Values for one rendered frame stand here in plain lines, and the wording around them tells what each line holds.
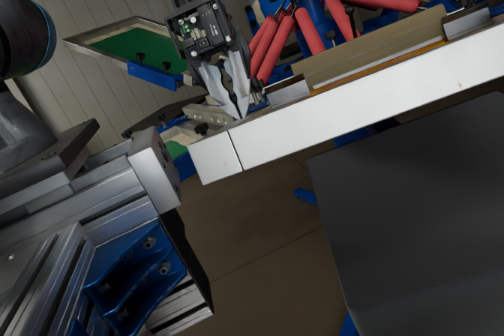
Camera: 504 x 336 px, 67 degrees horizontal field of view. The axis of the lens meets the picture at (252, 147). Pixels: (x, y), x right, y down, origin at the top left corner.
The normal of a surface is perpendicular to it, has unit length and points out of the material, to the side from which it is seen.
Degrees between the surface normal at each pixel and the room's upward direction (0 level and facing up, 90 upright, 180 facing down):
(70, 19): 90
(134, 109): 90
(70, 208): 90
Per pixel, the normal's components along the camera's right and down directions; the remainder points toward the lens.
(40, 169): 0.21, 0.25
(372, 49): -0.11, 0.15
